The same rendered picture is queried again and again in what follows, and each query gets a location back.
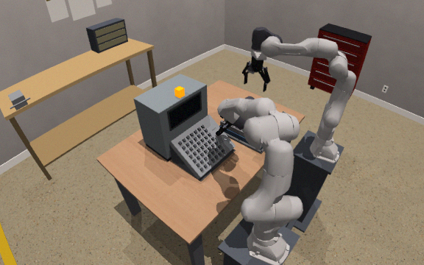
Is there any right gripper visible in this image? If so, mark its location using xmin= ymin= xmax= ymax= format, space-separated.
xmin=242 ymin=56 xmax=270 ymax=92

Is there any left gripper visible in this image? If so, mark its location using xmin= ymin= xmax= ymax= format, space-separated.
xmin=216 ymin=121 xmax=234 ymax=136

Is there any grey cabinet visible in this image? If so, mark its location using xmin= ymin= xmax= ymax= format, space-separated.
xmin=134 ymin=74 xmax=236 ymax=181

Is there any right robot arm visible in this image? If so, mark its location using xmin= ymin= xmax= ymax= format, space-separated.
xmin=251 ymin=27 xmax=356 ymax=163

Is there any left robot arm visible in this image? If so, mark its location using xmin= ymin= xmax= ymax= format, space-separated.
xmin=217 ymin=96 xmax=303 ymax=265

